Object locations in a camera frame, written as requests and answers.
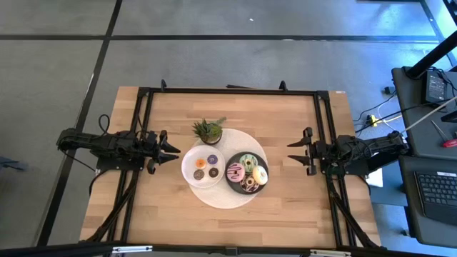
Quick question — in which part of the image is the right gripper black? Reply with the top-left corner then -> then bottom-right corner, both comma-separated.
286,127 -> 328,176

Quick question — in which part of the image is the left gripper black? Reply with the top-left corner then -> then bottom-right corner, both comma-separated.
142,130 -> 181,175

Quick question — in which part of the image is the large white blue-iced donut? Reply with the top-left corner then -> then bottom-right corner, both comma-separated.
251,165 -> 269,186

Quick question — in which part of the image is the large green iced donut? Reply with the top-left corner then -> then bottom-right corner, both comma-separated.
238,153 -> 259,173

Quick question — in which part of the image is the large pink iced donut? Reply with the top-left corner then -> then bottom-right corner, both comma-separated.
226,162 -> 246,183

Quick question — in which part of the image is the large chocolate white-drizzle donut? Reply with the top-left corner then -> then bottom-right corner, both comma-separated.
239,175 -> 261,193

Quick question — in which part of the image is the white plate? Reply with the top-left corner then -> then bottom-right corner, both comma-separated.
181,144 -> 226,189

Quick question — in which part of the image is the potted succulent plant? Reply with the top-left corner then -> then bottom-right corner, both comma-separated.
192,116 -> 228,146

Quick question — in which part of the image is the dark grey plate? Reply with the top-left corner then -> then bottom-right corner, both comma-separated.
224,151 -> 270,196

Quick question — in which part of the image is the white paper sheet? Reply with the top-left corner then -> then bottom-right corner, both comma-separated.
365,167 -> 384,188

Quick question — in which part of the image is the round white woven placemat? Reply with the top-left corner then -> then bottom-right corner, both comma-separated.
188,128 -> 268,210

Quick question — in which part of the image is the black keyboard desk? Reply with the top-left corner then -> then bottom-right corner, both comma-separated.
398,155 -> 457,249

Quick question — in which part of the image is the dark grey side desk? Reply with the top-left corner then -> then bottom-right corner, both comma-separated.
391,66 -> 457,160

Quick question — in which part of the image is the black crossbeam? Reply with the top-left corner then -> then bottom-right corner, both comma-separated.
0,241 -> 457,257

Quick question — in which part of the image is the black keyboard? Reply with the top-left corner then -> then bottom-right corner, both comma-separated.
413,171 -> 457,226

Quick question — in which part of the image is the black power adapter box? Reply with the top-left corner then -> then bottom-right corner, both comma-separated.
425,70 -> 449,104

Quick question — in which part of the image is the black pole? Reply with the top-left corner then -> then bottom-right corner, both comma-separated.
406,30 -> 457,80

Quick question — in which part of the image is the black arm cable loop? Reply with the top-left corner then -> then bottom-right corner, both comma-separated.
98,114 -> 111,135

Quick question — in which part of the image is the black floor cable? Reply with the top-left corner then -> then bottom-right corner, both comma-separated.
353,91 -> 397,124

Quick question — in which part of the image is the black aluminium table frame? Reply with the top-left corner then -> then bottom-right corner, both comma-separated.
85,79 -> 381,251

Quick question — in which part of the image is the silver bracket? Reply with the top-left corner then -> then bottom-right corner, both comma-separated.
111,245 -> 154,255
308,249 -> 353,257

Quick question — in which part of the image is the white cable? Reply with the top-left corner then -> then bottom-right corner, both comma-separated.
403,95 -> 457,133

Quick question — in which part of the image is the red-handled screwdriver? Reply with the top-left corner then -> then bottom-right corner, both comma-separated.
431,120 -> 457,148

